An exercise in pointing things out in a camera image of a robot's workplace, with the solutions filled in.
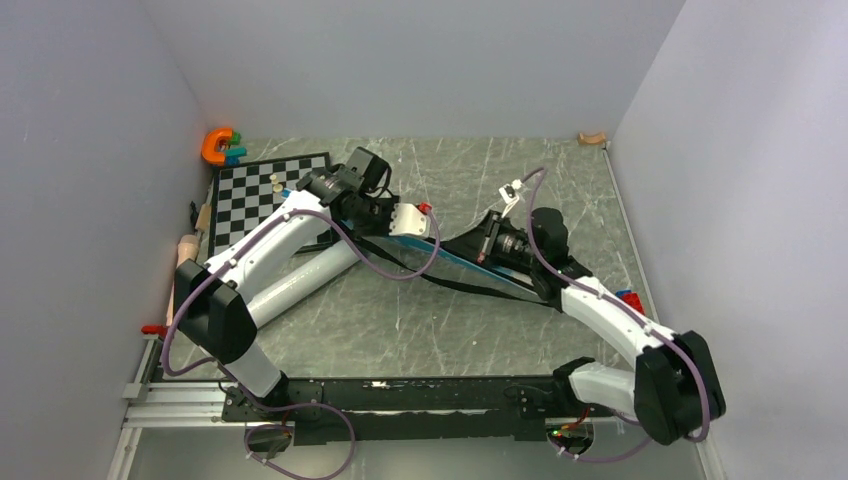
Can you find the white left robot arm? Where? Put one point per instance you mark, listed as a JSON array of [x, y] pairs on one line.
[[221, 304]]

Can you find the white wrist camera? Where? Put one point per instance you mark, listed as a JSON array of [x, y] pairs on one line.
[[407, 220], [510, 194]]

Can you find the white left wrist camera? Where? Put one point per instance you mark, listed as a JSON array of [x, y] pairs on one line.
[[407, 220]]

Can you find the red blue toy blocks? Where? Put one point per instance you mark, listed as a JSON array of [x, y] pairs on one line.
[[632, 299]]

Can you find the orange horseshoe magnet toy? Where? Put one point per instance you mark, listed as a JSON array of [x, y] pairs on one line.
[[212, 147]]

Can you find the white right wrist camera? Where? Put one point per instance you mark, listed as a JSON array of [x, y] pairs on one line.
[[510, 194]]

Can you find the tan curved wooden piece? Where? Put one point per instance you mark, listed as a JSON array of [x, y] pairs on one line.
[[595, 139]]

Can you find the blue racket cover bag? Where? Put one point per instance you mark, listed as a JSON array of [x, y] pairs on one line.
[[425, 246]]

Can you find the white shuttlecock tube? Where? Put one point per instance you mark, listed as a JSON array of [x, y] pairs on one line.
[[303, 281]]

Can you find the teal toy block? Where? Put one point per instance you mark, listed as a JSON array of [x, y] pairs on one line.
[[234, 151]]

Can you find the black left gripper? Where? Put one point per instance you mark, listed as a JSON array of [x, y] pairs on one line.
[[383, 230]]

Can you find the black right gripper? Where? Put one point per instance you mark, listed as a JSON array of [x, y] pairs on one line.
[[480, 242]]

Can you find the red grey clamp tool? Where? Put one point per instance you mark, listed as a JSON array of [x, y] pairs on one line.
[[157, 330]]

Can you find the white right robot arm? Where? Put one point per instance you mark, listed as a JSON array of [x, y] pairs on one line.
[[671, 388]]

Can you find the aluminium frame rail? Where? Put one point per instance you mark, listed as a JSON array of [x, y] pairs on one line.
[[165, 405]]

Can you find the wooden handle tool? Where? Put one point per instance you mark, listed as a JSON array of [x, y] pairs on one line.
[[201, 217]]

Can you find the black white chessboard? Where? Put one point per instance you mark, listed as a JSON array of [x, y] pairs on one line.
[[242, 195]]

